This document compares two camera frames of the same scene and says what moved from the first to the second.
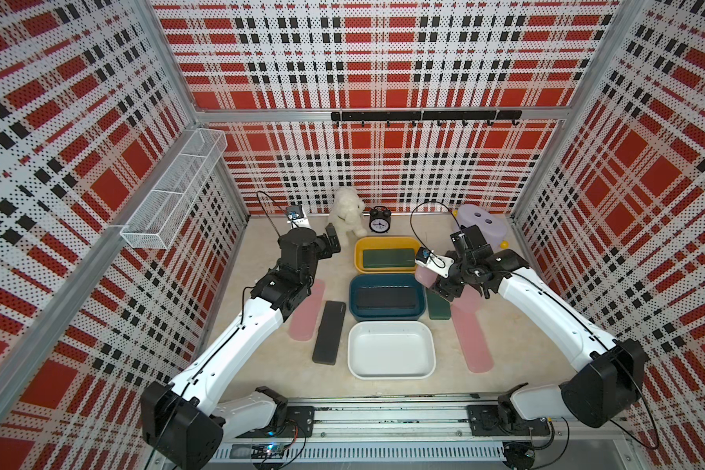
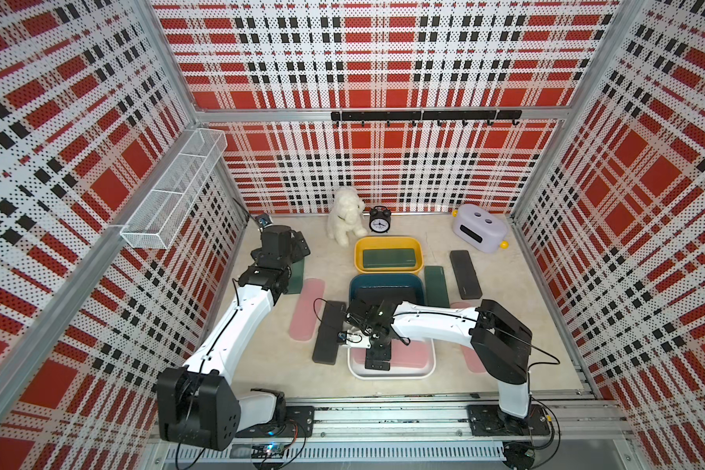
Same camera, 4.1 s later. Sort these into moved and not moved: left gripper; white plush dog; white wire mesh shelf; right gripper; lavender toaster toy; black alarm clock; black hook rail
Moved: left gripper; right gripper
Not moved: white plush dog; black alarm clock; white wire mesh shelf; lavender toaster toy; black hook rail
